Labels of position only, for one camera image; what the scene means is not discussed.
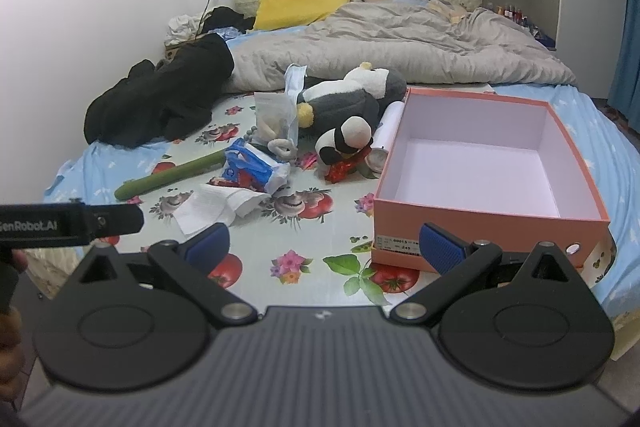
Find grey white penguin plush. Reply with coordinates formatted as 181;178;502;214
296;62;407;135

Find black clothing pile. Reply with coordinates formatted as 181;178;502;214
84;34;234;148

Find white tissue paper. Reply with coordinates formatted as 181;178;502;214
174;184;270;236

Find blue surgical mask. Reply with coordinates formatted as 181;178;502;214
284;64;307;106

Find small panda plush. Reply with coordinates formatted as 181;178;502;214
314;116;372;166

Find pink cardboard box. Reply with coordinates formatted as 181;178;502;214
371;88;610;271

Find grey duvet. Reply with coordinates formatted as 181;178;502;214
228;1;576;92

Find clear zip bag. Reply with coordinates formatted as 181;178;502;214
254;92;298;145

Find yellow pillow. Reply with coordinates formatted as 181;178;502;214
253;0;350;30

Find person left hand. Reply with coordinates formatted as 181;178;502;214
0;248;30;403

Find bottles on shelf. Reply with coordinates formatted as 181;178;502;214
487;3;529;27

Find white fluffy ring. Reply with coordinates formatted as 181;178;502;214
266;136;300;164

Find green massage hammer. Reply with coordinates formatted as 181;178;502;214
114;150;226;202

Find light blue bedsheet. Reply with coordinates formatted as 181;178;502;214
42;0;640;348

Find floral plastic mat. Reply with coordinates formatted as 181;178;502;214
49;81;616;308

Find white cloth pile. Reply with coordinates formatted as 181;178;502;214
164;14;202;48

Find blue curtain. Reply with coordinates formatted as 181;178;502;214
608;0;639;133

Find red foil packet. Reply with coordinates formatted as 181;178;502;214
324;147;370;184

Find blue snack bag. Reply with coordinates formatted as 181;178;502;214
221;139;291;194

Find white spray can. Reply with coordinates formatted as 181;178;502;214
364;101;405;174

